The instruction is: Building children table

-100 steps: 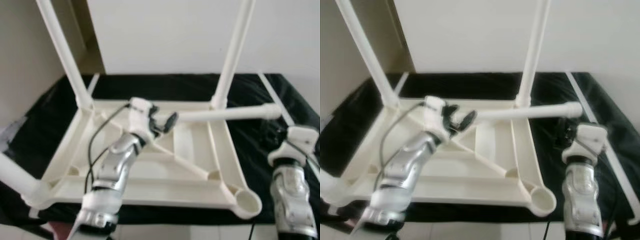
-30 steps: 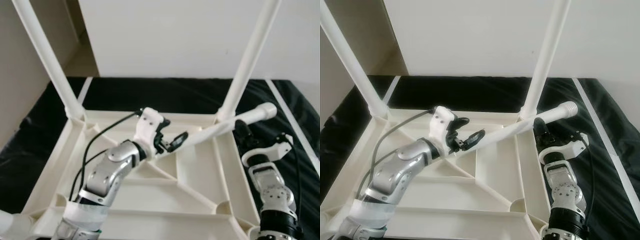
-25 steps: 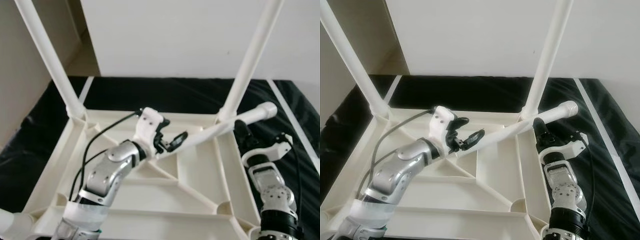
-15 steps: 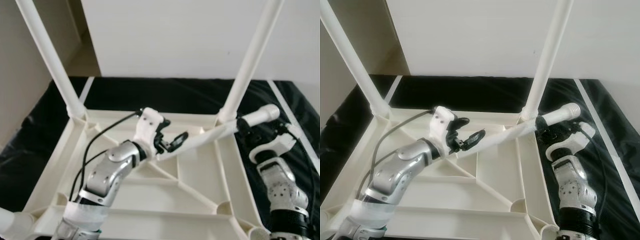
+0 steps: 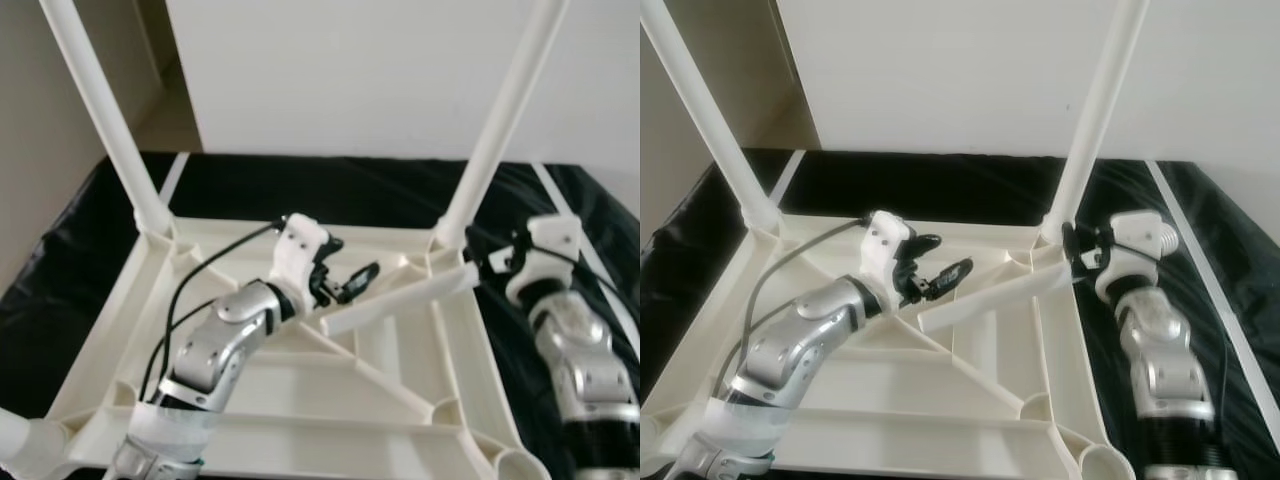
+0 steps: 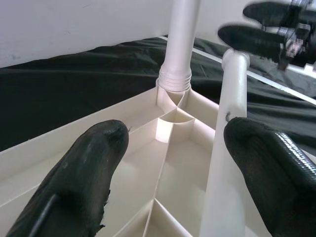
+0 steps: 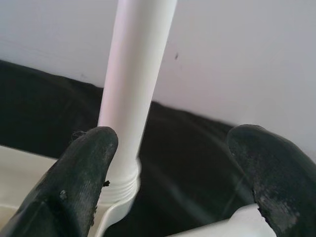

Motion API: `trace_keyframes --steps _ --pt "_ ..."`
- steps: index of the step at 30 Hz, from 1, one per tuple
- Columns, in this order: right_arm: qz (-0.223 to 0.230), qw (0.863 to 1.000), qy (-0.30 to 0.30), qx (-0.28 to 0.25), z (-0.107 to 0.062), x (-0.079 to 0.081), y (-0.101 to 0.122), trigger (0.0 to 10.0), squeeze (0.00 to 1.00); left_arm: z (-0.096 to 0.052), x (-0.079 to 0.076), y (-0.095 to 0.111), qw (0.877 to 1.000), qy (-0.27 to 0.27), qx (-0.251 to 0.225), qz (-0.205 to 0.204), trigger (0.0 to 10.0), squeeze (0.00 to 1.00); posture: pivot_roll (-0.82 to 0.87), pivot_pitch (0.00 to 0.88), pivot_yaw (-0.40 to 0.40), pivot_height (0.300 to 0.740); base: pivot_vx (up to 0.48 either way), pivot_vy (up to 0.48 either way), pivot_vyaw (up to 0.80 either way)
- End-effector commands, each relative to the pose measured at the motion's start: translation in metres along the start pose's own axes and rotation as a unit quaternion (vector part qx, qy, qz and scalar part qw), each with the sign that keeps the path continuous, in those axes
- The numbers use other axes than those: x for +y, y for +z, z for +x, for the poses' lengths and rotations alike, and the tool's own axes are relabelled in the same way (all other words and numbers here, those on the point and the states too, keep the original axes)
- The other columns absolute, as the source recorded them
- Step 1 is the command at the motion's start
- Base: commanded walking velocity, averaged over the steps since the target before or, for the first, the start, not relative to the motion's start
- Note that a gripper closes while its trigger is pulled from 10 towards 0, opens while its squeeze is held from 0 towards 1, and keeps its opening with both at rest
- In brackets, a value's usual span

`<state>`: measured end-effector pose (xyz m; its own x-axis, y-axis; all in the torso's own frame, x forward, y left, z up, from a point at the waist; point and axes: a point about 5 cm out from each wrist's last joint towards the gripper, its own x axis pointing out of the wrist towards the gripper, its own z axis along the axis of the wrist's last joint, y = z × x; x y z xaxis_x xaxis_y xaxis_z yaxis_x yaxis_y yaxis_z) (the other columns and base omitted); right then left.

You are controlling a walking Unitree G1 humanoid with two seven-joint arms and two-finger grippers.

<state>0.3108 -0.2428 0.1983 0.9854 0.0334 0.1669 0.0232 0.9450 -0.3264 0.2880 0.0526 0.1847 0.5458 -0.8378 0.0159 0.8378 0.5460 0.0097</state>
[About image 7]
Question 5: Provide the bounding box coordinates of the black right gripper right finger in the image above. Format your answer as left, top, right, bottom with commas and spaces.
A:
226, 123, 316, 237

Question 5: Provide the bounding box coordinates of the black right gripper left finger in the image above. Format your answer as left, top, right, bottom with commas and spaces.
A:
0, 126, 119, 237

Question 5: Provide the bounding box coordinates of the white plastic table top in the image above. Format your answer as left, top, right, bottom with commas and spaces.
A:
0, 145, 142, 237

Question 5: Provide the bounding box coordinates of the white plastic table leg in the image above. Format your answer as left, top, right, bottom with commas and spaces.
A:
97, 0, 178, 206

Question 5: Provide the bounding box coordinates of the black table cloth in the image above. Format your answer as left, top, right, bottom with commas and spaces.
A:
0, 59, 257, 237

